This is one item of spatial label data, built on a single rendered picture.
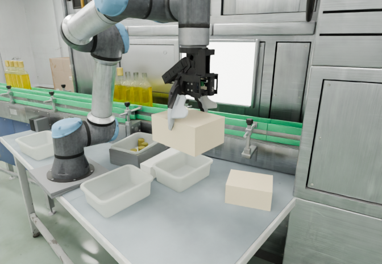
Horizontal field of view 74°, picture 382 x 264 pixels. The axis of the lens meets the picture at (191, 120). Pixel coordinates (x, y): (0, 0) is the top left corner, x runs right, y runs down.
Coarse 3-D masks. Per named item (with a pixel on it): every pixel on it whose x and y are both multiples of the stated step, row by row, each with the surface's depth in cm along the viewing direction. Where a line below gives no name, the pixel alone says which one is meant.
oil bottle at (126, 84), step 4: (124, 84) 144; (128, 84) 143; (124, 88) 145; (128, 88) 144; (124, 92) 146; (128, 92) 144; (124, 96) 147; (128, 96) 145; (124, 100) 147; (128, 100) 146
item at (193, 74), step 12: (180, 48) 60; (192, 48) 58; (192, 60) 61; (204, 60) 58; (180, 72) 64; (192, 72) 62; (204, 72) 59; (180, 84) 63; (192, 84) 61; (204, 84) 62; (216, 84) 64; (192, 96) 62
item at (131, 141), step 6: (138, 132) 137; (126, 138) 129; (132, 138) 133; (138, 138) 137; (144, 138) 136; (150, 138) 134; (114, 144) 122; (120, 144) 125; (126, 144) 129; (132, 144) 133; (150, 144) 134; (120, 150) 116; (126, 150) 115; (144, 150) 116
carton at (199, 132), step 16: (160, 112) 72; (192, 112) 72; (160, 128) 68; (176, 128) 64; (192, 128) 60; (208, 128) 63; (224, 128) 68; (176, 144) 65; (192, 144) 61; (208, 144) 65
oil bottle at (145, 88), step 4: (140, 84) 140; (144, 84) 139; (148, 84) 140; (140, 88) 140; (144, 88) 139; (148, 88) 140; (140, 92) 141; (144, 92) 140; (148, 92) 141; (140, 96) 142; (144, 96) 140; (148, 96) 141; (140, 100) 142; (144, 100) 141; (148, 100) 142; (140, 104) 143; (144, 104) 142; (148, 104) 142
